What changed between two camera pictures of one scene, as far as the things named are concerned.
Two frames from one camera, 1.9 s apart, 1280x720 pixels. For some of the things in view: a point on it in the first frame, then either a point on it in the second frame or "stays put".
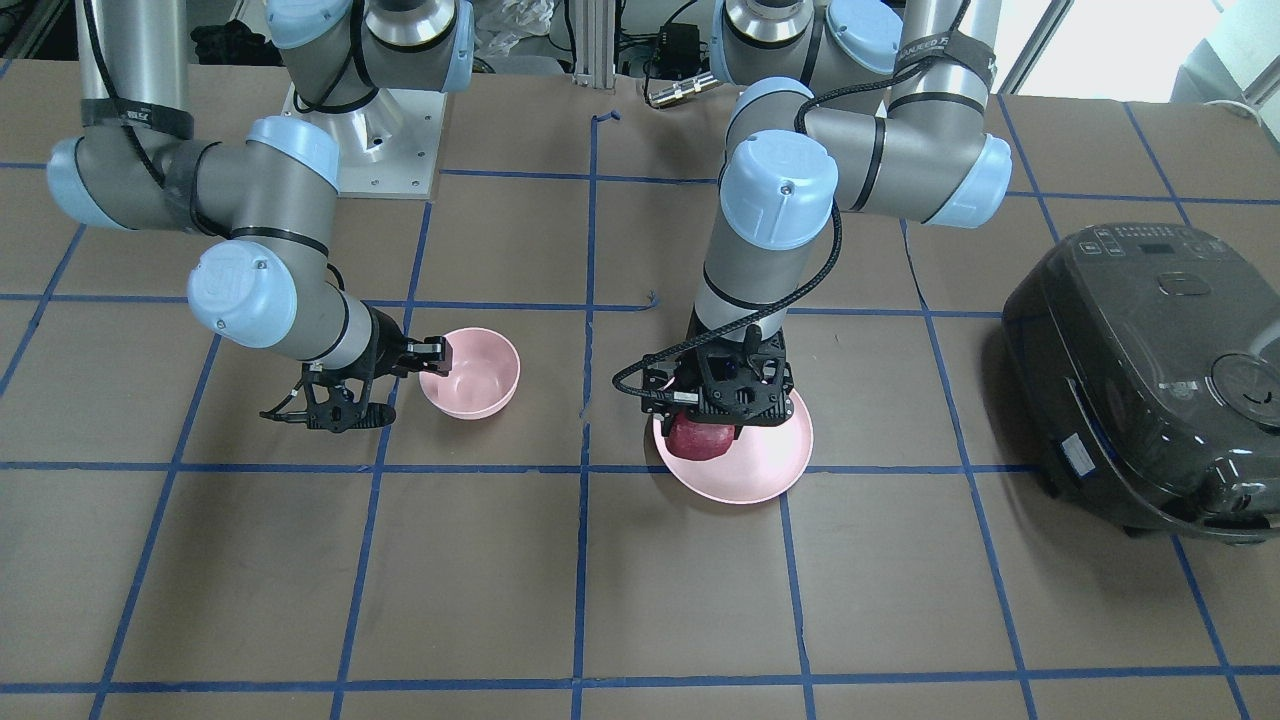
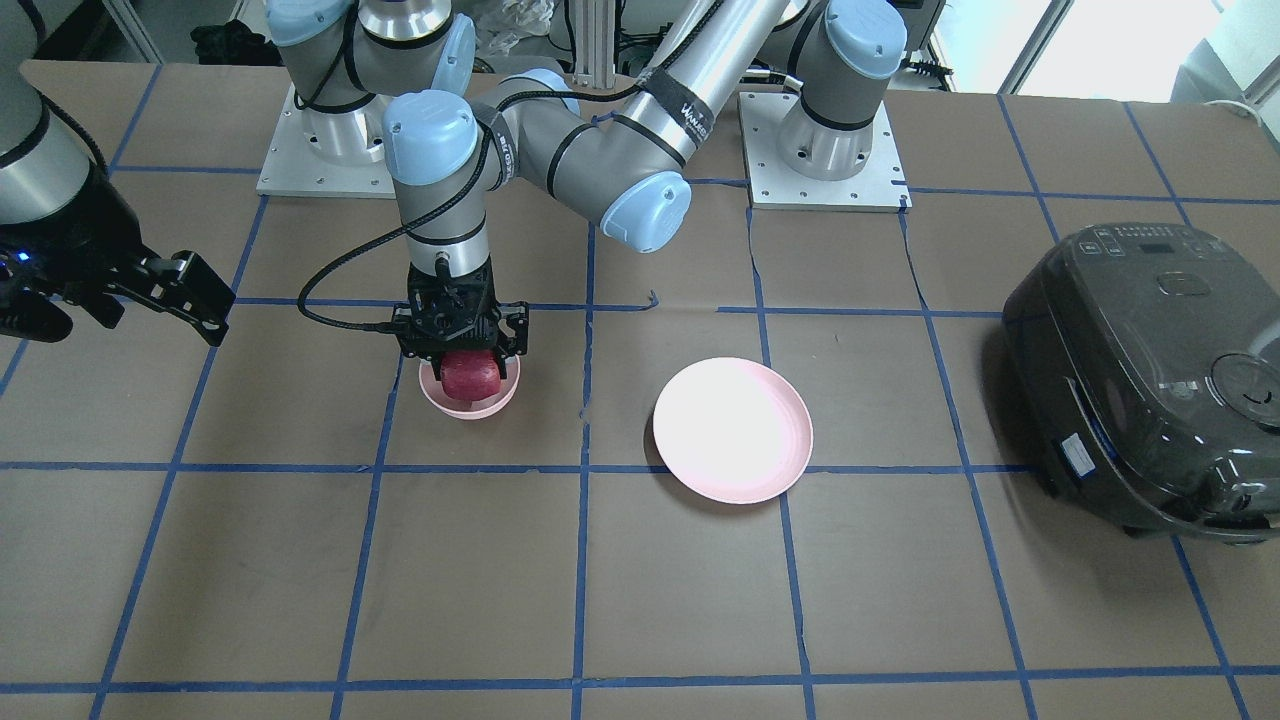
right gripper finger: [434, 354] to [185, 285]
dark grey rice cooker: [1145, 360] stays put
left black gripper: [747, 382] to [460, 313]
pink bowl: [483, 378] stays put
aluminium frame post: [595, 43] stays put
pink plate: [762, 463] stays put
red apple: [698, 441] to [469, 375]
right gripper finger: [340, 416] to [33, 316]
